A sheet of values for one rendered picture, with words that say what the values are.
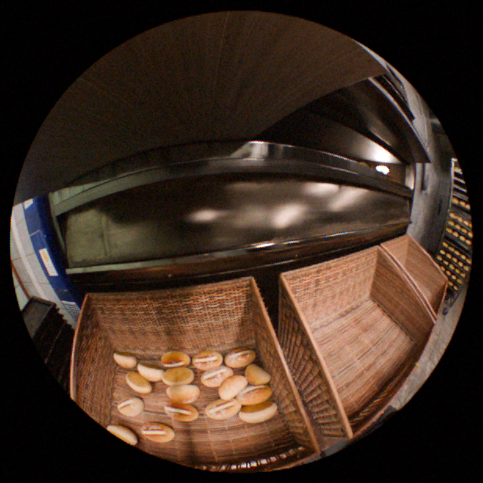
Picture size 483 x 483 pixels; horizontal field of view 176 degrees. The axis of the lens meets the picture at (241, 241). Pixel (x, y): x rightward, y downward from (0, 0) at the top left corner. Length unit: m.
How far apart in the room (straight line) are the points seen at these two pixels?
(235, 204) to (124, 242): 0.29
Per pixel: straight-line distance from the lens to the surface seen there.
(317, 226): 0.44
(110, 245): 0.43
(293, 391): 0.34
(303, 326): 0.36
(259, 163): 0.34
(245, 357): 0.50
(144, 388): 0.55
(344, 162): 0.51
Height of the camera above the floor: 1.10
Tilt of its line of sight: 25 degrees down
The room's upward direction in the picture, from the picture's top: 2 degrees counter-clockwise
